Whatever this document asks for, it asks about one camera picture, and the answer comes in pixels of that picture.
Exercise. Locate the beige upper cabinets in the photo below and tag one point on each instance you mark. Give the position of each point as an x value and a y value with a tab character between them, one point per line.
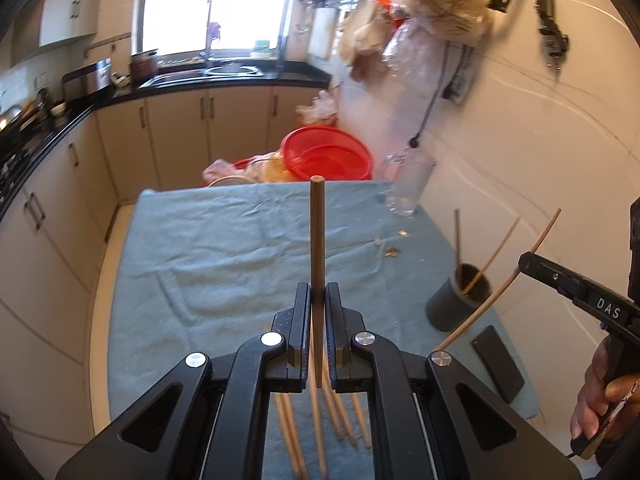
65	10

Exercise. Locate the sink faucet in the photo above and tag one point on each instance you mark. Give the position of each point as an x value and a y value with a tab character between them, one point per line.
207	40

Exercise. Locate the black kitchen countertop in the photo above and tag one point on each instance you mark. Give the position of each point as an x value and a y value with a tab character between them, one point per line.
290	74

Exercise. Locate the person's right hand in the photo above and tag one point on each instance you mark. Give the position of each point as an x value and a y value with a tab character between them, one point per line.
592	400

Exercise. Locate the clear glass mug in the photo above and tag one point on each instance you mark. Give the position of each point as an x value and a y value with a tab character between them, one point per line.
407	185

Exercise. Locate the black phone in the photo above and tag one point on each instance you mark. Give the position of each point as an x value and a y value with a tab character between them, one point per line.
497	362

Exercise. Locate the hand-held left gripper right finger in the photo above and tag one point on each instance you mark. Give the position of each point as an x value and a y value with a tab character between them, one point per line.
334	325

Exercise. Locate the green bottle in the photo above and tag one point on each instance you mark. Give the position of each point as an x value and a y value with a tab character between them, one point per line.
260	49

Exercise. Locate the white paper towel roll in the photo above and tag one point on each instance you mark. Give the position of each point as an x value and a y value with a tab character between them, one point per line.
321	32

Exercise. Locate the wooden chopstick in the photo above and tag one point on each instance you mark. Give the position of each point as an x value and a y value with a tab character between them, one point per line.
497	250
457	237
317	240
492	295

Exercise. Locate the pink plastic bag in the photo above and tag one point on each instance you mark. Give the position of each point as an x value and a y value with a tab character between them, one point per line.
250	170

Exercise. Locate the hanging white plastic bag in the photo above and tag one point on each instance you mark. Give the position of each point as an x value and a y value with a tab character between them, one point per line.
410	55

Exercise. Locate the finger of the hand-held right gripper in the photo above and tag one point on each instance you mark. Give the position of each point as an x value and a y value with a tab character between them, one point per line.
550	275

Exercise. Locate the gas stove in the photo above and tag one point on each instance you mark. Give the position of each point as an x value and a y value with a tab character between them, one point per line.
10	160

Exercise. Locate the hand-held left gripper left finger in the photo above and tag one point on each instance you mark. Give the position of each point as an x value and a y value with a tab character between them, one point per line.
302	325

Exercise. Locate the beige base cabinets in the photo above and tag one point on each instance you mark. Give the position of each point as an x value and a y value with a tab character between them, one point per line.
175	130

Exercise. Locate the clear plastic bag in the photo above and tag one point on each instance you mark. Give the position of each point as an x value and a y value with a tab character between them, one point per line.
320	110

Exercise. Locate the steel kitchen sink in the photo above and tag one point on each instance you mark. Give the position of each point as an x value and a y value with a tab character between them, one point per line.
200	74

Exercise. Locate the brown cooking pot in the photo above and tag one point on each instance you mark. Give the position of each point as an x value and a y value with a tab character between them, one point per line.
144	64

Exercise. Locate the kitchen window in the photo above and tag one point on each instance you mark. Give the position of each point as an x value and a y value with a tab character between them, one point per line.
215	5

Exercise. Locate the blue towel table cover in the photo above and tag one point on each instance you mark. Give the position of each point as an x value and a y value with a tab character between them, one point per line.
210	270

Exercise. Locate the wok with utensils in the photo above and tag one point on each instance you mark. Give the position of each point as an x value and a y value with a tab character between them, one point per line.
30	110

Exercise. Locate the red plastic basin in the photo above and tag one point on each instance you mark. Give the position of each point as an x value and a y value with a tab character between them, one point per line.
325	152

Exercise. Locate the black chopstick cup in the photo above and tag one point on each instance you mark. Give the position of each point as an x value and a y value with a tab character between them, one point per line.
455	305

